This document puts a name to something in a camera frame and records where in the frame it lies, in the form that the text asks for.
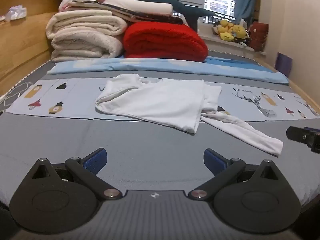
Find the white windowsill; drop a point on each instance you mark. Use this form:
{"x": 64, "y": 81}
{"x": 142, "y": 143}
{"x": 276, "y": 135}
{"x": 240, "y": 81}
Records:
{"x": 225, "y": 46}

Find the yellow plush toy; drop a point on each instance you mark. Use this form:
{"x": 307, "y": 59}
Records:
{"x": 226, "y": 31}
{"x": 239, "y": 30}

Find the purple box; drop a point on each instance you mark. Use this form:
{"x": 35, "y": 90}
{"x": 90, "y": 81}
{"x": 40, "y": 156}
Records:
{"x": 283, "y": 65}

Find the light blue folded quilt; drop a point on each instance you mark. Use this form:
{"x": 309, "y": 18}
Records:
{"x": 150, "y": 66}

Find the window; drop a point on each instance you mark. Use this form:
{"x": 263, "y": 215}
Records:
{"x": 217, "y": 0}

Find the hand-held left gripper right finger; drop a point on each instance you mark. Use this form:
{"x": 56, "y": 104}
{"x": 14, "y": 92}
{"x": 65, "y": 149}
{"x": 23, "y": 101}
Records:
{"x": 214, "y": 160}

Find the dark red bag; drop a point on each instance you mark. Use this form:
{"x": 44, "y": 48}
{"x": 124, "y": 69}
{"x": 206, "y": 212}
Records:
{"x": 258, "y": 36}

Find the white long-sleeve shirt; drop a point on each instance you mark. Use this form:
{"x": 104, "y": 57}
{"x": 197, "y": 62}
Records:
{"x": 155, "y": 100}

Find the blue curtain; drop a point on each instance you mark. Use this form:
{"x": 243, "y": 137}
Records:
{"x": 246, "y": 0}

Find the deer-print light blue sheet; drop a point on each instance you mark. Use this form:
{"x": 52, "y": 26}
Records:
{"x": 75, "y": 97}

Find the clear plastic bag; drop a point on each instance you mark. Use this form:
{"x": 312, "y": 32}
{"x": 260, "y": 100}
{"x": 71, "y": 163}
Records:
{"x": 16, "y": 12}

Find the red folded blanket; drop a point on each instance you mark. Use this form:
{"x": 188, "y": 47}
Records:
{"x": 162, "y": 40}

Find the wooden bed headboard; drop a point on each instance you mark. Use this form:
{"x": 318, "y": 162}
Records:
{"x": 22, "y": 42}

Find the cream folded blanket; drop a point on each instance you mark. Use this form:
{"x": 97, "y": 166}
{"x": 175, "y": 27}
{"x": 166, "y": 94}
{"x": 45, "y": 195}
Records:
{"x": 82, "y": 35}

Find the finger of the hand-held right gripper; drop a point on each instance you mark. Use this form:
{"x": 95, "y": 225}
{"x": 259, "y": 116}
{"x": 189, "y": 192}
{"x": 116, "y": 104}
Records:
{"x": 300, "y": 135}
{"x": 313, "y": 129}

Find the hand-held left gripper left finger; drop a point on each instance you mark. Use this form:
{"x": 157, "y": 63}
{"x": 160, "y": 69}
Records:
{"x": 96, "y": 160}

